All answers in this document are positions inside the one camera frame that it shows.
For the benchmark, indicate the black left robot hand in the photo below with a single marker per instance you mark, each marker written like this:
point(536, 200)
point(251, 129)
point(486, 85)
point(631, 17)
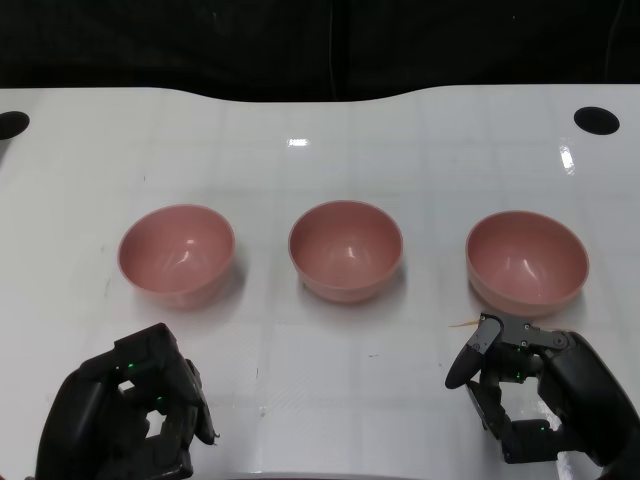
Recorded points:
point(100, 410)

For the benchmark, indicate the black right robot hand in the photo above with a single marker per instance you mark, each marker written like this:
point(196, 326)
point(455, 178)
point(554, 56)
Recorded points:
point(585, 385)

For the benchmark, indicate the pink plastic bowl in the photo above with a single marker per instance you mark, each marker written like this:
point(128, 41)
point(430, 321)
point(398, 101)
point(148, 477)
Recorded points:
point(175, 250)
point(527, 260)
point(345, 245)

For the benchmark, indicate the small orange wooden stick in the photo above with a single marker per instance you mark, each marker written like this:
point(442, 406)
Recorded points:
point(467, 324)

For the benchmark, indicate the black round table grommet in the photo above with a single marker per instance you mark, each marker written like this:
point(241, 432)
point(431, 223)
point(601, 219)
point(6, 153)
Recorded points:
point(596, 120)
point(12, 125)

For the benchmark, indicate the black backdrop cloth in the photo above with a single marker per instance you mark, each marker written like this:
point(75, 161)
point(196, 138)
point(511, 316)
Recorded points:
point(200, 40)

